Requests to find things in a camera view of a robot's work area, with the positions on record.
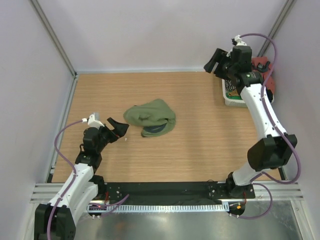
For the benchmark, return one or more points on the left aluminium corner post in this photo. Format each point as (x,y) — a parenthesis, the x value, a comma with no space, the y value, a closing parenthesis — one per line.
(52,35)

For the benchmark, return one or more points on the aluminium frame rail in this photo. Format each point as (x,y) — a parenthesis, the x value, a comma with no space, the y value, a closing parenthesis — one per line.
(44,192)

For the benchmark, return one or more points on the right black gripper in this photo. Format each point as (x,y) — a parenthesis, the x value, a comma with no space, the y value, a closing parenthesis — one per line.
(217,57)

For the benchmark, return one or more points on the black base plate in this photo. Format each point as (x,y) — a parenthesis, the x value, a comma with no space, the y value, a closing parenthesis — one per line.
(156,191)

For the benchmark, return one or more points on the black tank top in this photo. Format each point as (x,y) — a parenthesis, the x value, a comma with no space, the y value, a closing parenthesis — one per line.
(270,96)

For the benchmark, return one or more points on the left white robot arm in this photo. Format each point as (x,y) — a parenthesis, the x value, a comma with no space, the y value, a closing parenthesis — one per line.
(57,219)

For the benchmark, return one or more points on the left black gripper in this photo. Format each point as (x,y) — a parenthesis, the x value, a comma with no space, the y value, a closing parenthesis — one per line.
(120,129)

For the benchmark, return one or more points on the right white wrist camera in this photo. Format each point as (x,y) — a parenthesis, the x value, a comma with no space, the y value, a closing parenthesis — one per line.
(237,41)

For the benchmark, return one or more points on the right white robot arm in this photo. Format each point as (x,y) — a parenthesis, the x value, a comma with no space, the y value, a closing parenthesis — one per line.
(274,145)

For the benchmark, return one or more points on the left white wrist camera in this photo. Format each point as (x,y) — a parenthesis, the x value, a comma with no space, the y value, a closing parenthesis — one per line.
(93,121)

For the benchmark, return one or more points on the yellow garment in basket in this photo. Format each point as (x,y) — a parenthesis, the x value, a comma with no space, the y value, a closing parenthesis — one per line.
(232,94)

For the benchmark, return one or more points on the green tank top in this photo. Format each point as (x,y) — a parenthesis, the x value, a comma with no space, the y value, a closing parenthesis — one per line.
(155,118)

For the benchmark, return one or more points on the right aluminium corner post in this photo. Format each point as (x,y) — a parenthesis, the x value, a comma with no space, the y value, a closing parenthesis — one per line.
(284,13)

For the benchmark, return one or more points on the aluminium corner post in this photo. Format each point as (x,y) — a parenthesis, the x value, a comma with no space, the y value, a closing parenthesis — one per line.
(284,13)
(52,35)

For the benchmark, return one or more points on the pink tank top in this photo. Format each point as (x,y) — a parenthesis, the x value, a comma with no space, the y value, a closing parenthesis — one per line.
(263,66)

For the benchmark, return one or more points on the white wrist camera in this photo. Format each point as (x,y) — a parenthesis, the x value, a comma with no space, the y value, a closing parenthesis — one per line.
(237,41)
(93,121)

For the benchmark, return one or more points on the white slotted cable duct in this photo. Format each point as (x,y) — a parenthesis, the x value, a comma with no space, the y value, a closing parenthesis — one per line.
(171,208)

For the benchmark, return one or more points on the striped tank top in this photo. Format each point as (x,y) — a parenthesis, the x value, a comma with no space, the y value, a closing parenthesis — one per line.
(229,87)

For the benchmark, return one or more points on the white laundry basket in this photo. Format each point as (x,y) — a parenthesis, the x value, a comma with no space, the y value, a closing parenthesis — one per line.
(231,102)

